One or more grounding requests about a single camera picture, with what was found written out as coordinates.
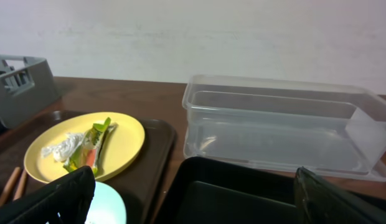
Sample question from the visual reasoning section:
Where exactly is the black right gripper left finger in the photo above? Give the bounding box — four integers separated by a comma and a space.
0, 166, 95, 224

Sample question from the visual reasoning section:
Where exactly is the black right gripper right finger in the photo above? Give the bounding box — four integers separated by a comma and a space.
294, 167, 386, 224

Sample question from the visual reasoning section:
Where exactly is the light blue bowl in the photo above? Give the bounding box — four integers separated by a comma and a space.
85, 182, 127, 224

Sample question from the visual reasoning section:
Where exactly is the white tissue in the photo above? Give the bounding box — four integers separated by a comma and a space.
40, 133, 83, 162

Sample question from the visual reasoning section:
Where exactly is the green snack wrapper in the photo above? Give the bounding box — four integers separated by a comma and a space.
63, 117, 117, 177

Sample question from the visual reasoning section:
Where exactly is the grey dishwasher rack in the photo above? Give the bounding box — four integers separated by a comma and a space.
0, 55, 60, 129

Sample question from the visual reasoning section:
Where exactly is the wooden chopstick right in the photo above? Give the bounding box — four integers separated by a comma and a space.
13, 170, 28, 201

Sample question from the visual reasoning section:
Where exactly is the wooden chopstick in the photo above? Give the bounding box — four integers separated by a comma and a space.
0, 167, 22, 207
13, 170, 28, 201

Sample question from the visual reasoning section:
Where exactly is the wooden chopstick left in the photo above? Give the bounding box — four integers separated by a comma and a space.
0, 167, 22, 207

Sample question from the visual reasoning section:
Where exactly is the dark brown serving tray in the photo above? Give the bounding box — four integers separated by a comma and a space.
0, 111, 176, 223

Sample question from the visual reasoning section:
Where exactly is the clear plastic bin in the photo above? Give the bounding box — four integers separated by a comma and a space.
182, 75, 386, 182

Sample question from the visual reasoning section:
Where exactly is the yellow plate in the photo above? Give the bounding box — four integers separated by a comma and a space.
24, 112, 145, 184

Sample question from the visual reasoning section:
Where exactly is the black tray bin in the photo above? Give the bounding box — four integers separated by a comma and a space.
153, 156, 386, 224

